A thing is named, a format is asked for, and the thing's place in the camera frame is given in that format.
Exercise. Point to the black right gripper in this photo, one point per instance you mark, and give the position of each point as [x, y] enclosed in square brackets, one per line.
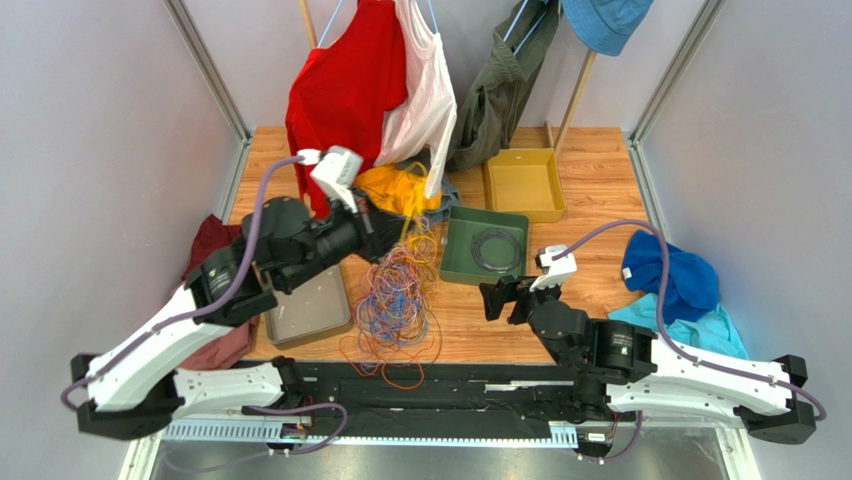
[509, 296]

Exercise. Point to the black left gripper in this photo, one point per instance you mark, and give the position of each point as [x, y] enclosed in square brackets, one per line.
[380, 231]

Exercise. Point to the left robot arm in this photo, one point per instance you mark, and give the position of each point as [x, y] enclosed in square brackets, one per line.
[140, 387]

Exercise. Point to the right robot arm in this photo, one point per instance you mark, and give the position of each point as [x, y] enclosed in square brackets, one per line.
[622, 370]

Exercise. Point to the yellow crumpled garment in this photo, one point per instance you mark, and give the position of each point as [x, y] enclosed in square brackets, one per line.
[400, 191]

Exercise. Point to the green plastic tray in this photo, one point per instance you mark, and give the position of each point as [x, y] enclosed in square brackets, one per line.
[482, 246]

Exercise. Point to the grey-blue cloth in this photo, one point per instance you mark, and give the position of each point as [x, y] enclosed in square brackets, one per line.
[447, 196]

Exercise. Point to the grey plastic tray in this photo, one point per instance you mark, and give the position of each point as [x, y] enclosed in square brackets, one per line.
[318, 309]

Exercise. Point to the yellow plastic tray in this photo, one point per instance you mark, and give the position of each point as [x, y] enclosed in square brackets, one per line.
[525, 181]

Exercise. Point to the white hanging tank top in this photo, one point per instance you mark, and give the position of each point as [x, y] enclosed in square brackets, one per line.
[427, 117]

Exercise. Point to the red hanging shirt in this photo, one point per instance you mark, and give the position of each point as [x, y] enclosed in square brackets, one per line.
[342, 93]

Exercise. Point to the maroon cloth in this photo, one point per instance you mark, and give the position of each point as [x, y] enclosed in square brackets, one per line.
[211, 235]

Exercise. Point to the olive green hanging garment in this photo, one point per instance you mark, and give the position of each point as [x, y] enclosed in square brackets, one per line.
[492, 109]

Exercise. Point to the dark blue cloth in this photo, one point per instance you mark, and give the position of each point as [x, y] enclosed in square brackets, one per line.
[692, 288]

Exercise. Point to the dusty pink cloth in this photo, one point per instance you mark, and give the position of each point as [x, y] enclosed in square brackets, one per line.
[224, 352]

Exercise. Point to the turquoise cloth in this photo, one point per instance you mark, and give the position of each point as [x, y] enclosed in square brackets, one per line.
[714, 331]

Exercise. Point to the wooden rack pole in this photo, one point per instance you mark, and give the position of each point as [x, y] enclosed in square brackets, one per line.
[557, 141]

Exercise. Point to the light blue bucket hat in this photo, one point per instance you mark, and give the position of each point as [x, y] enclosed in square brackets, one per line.
[605, 26]

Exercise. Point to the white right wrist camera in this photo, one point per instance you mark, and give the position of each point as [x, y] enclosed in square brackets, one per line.
[556, 264]

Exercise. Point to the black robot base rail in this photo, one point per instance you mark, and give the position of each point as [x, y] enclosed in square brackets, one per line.
[464, 400]

